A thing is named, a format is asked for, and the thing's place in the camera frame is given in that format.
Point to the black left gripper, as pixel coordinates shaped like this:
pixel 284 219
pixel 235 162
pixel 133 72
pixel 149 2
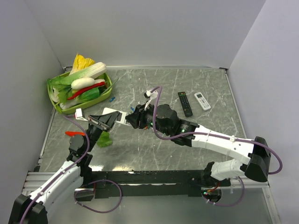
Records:
pixel 106 121

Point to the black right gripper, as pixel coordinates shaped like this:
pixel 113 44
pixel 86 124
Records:
pixel 139 114

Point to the red white remote control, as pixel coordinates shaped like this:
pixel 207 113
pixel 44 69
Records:
pixel 121 119

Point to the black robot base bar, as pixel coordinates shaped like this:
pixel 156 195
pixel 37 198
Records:
pixel 107 184

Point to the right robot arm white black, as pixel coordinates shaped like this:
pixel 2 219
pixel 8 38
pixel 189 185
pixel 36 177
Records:
pixel 249 158

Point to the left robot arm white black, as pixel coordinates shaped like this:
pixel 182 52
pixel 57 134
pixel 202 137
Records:
pixel 40 205

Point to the black TV remote control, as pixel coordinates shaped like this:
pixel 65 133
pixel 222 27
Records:
pixel 185 104

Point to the white air conditioner remote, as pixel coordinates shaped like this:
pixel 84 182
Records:
pixel 202 101

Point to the red chili pepper toy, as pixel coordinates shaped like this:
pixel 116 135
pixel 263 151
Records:
pixel 86 89

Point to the orange carrot toy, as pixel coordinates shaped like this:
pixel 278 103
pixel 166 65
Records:
pixel 103 141

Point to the white radish toy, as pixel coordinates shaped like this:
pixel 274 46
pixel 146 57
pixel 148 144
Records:
pixel 81 83

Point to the green plastic basket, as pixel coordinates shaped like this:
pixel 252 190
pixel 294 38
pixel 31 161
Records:
pixel 103 96

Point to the green leafy vegetable toy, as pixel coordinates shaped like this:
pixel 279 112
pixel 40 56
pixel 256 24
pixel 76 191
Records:
pixel 61 87

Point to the napa cabbage toy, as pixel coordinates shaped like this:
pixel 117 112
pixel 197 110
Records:
pixel 86 67

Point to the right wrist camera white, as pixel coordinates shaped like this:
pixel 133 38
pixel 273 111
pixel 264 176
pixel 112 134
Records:
pixel 151 97

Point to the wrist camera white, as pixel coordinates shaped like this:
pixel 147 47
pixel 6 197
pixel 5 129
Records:
pixel 79 115
pixel 151 97

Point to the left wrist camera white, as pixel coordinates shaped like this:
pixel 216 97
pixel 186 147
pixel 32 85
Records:
pixel 79 115

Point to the aluminium frame rail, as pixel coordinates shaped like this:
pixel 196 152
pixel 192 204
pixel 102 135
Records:
pixel 35 180

